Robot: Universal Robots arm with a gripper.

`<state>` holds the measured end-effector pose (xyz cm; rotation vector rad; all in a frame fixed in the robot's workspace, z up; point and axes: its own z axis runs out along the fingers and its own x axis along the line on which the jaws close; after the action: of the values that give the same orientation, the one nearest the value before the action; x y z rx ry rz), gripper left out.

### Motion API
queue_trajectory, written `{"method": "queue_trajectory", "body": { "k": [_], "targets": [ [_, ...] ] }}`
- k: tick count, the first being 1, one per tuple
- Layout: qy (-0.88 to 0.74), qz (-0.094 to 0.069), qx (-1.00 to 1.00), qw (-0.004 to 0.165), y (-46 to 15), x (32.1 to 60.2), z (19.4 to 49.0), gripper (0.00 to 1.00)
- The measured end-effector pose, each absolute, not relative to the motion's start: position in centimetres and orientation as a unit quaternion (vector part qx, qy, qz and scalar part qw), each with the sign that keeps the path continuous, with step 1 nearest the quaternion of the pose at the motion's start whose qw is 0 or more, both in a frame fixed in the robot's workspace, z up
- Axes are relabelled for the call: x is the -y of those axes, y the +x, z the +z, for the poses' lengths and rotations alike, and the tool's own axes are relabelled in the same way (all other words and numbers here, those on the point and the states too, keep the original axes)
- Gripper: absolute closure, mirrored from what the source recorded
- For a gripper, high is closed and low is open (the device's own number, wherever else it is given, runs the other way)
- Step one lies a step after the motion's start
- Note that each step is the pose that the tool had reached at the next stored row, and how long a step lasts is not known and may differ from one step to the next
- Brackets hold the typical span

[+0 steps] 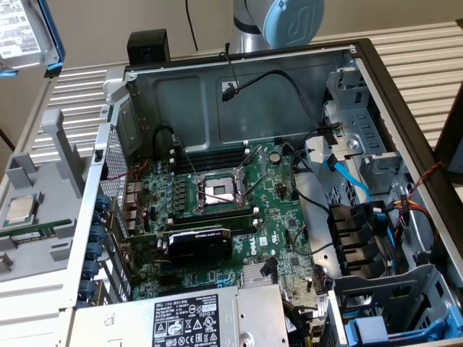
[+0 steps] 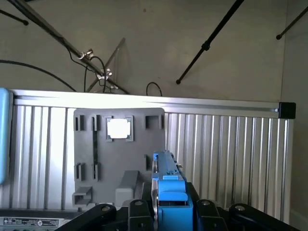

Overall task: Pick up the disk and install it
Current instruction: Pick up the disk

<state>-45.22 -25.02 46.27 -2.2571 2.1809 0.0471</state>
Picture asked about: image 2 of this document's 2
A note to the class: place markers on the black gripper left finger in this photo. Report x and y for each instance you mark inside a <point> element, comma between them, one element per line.
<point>139,216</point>

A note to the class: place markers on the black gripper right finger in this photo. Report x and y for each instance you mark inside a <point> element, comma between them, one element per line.
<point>207,216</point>

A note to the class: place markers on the grey plastic parts rack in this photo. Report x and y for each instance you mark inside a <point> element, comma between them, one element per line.
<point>120,154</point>

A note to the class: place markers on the silver CPU chip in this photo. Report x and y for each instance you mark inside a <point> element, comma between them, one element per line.
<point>118,128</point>

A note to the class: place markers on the open Dell PC case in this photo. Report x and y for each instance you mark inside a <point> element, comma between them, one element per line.
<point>36,221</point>

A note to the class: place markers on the black profile end cap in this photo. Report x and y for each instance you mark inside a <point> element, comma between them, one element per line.
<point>287,110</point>

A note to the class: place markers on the light blue plastic box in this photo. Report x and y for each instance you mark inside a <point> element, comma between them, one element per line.
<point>3,134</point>

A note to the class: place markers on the black tripod leg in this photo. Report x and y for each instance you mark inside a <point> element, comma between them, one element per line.
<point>278,36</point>
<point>25,22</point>
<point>205,45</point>

